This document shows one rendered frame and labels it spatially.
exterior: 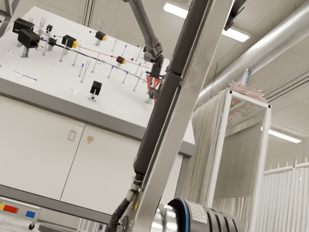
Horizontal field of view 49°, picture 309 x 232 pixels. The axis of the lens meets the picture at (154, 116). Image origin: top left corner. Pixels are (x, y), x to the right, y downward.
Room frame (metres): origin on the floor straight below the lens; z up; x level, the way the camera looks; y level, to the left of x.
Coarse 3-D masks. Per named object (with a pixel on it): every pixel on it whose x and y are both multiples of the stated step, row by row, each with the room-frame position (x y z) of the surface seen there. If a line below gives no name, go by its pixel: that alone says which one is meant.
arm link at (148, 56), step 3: (150, 51) 1.66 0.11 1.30; (162, 51) 1.70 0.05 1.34; (144, 54) 1.76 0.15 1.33; (147, 54) 1.74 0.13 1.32; (150, 54) 1.66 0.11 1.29; (153, 54) 1.66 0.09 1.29; (159, 54) 1.69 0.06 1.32; (144, 57) 1.77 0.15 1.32; (147, 57) 1.76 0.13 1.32; (150, 57) 1.69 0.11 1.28; (153, 57) 1.68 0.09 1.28; (156, 57) 1.69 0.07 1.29; (147, 60) 1.77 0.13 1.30; (150, 60) 1.75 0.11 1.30; (153, 63) 1.78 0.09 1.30
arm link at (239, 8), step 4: (236, 0) 1.31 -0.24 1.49; (240, 0) 1.28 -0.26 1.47; (244, 0) 1.26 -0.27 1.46; (236, 4) 1.34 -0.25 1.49; (240, 4) 1.31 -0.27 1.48; (232, 8) 1.40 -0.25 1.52; (236, 8) 1.38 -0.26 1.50; (240, 8) 1.38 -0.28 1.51; (232, 12) 1.45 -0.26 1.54; (236, 12) 1.41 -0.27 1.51; (232, 16) 1.47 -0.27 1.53; (236, 16) 1.44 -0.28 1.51; (228, 20) 1.45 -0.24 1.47; (232, 20) 1.44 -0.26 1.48; (228, 24) 1.46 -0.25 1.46
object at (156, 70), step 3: (153, 66) 1.74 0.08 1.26; (156, 66) 1.73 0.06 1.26; (159, 66) 1.74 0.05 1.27; (153, 69) 1.74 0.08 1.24; (156, 69) 1.74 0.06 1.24; (159, 69) 1.74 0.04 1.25; (147, 72) 1.78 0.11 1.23; (150, 72) 1.73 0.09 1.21; (153, 72) 1.75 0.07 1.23; (156, 72) 1.75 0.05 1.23; (159, 72) 1.75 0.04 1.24; (162, 75) 1.76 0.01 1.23
